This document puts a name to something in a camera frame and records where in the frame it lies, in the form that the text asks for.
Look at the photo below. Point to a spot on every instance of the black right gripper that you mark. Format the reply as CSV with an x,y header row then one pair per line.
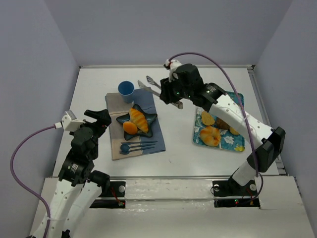
x,y
167,90

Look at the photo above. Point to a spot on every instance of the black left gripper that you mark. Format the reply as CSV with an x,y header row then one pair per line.
x,y
99,121

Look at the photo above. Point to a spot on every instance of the stainless steel tongs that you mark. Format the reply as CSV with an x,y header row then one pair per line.
x,y
141,85

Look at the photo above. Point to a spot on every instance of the small round orange bun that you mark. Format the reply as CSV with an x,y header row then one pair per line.
x,y
130,128

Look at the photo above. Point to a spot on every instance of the orange striped croissant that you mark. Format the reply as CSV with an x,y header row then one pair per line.
x,y
139,120

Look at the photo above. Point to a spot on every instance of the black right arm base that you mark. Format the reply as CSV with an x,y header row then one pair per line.
x,y
225,197

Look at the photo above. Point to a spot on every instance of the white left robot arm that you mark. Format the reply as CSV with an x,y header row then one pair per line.
x,y
78,183

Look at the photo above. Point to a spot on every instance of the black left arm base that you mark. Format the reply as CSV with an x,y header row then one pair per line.
x,y
112,198

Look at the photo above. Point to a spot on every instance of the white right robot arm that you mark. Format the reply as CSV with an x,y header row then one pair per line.
x,y
266,142

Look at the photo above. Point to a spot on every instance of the tan speckled bread slice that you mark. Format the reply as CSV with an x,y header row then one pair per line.
x,y
207,119

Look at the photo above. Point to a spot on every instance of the large twisted orange bread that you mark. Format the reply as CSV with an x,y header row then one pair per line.
x,y
210,136

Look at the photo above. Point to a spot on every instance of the brown chocolate bread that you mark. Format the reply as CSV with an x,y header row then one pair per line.
x,y
221,124

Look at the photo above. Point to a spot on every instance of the blue beige striped placemat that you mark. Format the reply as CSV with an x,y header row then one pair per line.
x,y
123,144

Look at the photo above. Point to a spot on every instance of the blue star-shaped dish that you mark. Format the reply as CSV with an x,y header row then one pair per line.
x,y
151,118

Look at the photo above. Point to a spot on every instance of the blue plastic spoon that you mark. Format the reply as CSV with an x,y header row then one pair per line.
x,y
127,147

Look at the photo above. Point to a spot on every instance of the light blue plastic cup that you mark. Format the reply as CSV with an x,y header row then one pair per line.
x,y
126,90

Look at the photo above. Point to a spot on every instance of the small round tan bun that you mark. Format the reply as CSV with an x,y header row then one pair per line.
x,y
233,131

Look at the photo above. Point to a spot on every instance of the teal floral tray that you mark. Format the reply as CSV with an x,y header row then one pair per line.
x,y
228,141

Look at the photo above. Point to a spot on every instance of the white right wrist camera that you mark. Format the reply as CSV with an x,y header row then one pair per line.
x,y
172,65

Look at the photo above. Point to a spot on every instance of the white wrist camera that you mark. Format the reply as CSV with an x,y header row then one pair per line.
x,y
172,65
70,122

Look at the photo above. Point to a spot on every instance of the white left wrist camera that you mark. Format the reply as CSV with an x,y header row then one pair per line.
x,y
70,122

